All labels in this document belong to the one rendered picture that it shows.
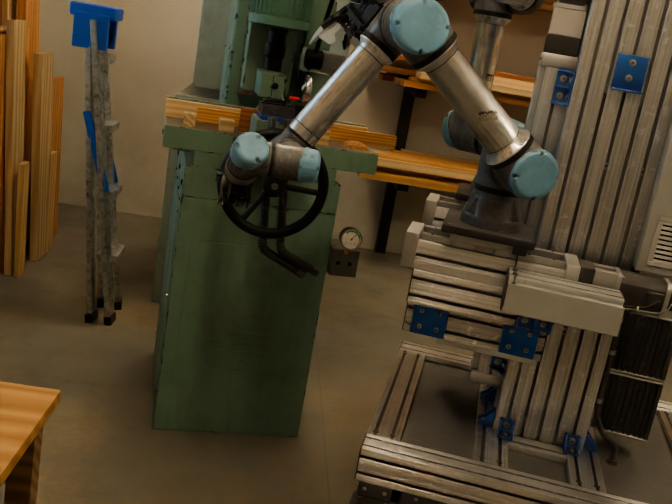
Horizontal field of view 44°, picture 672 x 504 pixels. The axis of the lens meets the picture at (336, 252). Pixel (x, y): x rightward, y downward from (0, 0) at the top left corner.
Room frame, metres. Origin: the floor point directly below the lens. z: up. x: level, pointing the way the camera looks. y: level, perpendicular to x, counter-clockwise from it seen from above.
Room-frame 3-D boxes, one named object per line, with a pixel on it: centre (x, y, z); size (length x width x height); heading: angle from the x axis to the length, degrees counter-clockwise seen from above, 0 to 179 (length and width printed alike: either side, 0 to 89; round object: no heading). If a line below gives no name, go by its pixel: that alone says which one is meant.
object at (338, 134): (2.49, 0.17, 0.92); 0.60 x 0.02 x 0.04; 104
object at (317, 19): (2.71, 0.17, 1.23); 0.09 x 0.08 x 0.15; 14
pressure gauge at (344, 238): (2.33, -0.03, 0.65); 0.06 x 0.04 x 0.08; 104
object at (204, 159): (2.41, 0.26, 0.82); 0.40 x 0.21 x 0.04; 104
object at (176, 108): (2.49, 0.26, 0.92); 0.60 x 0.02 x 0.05; 104
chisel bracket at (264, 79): (2.49, 0.27, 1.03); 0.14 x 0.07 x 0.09; 14
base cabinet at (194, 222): (2.58, 0.30, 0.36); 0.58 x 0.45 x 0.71; 14
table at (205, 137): (2.37, 0.23, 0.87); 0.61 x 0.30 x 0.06; 104
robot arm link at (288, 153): (1.83, 0.13, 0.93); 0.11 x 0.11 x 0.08; 13
